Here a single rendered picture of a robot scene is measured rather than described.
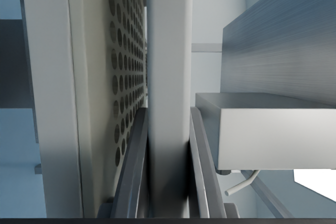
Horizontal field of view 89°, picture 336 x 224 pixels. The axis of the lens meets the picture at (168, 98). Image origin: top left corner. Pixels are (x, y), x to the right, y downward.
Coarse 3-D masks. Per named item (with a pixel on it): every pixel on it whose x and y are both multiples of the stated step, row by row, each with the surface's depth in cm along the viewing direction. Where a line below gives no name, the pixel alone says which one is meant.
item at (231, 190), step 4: (252, 172) 31; (256, 172) 31; (252, 176) 30; (244, 180) 29; (248, 180) 29; (252, 180) 30; (236, 184) 28; (240, 184) 28; (244, 184) 28; (232, 188) 27; (236, 188) 27; (240, 188) 28; (224, 192) 27; (228, 192) 26; (232, 192) 27
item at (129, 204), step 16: (144, 112) 10; (144, 128) 9; (128, 144) 8; (144, 144) 8; (128, 160) 7; (144, 160) 7; (128, 176) 6; (144, 176) 7; (128, 192) 6; (144, 192) 7; (112, 208) 6; (128, 208) 6; (144, 208) 7
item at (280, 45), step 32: (288, 0) 39; (320, 0) 31; (224, 32) 82; (256, 32) 53; (288, 32) 39; (320, 32) 31; (224, 64) 82; (256, 64) 53; (288, 64) 39; (320, 64) 31; (288, 96) 39; (320, 96) 31
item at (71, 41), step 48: (48, 0) 7; (96, 0) 9; (48, 48) 7; (96, 48) 9; (144, 48) 30; (48, 96) 8; (96, 96) 9; (144, 96) 30; (48, 144) 8; (96, 144) 9; (48, 192) 8; (96, 192) 9
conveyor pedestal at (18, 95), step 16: (0, 32) 38; (16, 32) 38; (0, 48) 38; (16, 48) 38; (0, 64) 39; (16, 64) 39; (0, 80) 39; (16, 80) 39; (0, 96) 40; (16, 96) 40
